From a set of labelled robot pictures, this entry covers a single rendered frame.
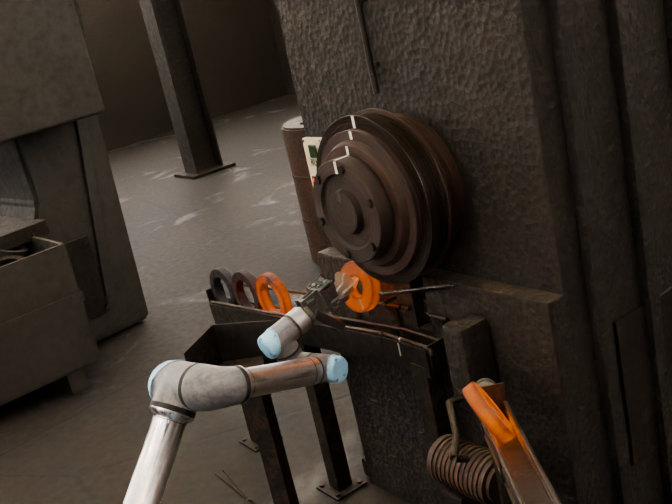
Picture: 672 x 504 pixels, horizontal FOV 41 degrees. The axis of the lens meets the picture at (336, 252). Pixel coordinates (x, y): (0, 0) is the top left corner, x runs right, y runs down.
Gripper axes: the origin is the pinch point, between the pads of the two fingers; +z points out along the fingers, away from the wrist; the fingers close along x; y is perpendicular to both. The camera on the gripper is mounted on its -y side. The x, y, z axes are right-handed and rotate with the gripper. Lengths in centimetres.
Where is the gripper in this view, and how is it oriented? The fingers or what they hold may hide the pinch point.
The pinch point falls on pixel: (356, 280)
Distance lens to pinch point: 262.0
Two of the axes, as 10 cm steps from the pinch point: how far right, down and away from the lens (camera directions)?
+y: -4.1, -8.1, -4.1
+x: -5.8, -1.2, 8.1
